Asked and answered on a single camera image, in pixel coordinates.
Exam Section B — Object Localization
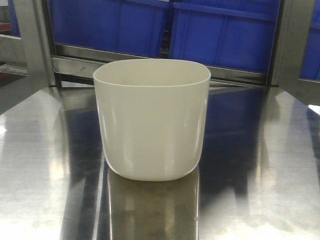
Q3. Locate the white plastic bin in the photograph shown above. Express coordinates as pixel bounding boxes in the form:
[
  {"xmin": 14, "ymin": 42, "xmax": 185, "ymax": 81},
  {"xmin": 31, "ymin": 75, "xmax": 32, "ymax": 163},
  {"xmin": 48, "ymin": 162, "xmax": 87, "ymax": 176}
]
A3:
[{"xmin": 93, "ymin": 58, "xmax": 211, "ymax": 182}]

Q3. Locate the blue crate behind left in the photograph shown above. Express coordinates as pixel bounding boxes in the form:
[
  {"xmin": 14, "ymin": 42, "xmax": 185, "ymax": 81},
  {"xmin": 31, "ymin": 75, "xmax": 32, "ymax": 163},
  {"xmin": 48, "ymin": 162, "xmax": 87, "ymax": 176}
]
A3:
[{"xmin": 49, "ymin": 0, "xmax": 172, "ymax": 58}]

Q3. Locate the blue crate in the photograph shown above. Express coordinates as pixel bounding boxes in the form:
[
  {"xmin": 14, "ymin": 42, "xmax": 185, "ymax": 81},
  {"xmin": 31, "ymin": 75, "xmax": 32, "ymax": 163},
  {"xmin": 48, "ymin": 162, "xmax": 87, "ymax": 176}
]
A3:
[
  {"xmin": 300, "ymin": 0, "xmax": 320, "ymax": 81},
  {"xmin": 169, "ymin": 0, "xmax": 280, "ymax": 73},
  {"xmin": 49, "ymin": 0, "xmax": 172, "ymax": 58}
]

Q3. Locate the blue crate behind right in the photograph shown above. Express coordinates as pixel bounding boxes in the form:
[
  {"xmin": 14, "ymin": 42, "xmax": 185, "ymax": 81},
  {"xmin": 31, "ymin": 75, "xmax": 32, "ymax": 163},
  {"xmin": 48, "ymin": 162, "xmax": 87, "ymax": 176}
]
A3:
[{"xmin": 169, "ymin": 0, "xmax": 280, "ymax": 73}]

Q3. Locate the blue crate far right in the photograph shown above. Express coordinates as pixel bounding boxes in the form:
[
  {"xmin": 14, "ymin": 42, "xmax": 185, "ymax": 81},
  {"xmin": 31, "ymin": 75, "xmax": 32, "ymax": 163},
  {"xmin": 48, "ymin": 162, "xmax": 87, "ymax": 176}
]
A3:
[{"xmin": 300, "ymin": 0, "xmax": 320, "ymax": 81}]

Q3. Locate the stainless steel shelf frame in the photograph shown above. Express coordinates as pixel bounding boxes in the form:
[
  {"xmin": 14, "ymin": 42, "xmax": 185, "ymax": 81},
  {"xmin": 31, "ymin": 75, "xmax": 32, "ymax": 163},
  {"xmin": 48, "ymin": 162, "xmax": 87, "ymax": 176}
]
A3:
[{"xmin": 0, "ymin": 0, "xmax": 320, "ymax": 105}]

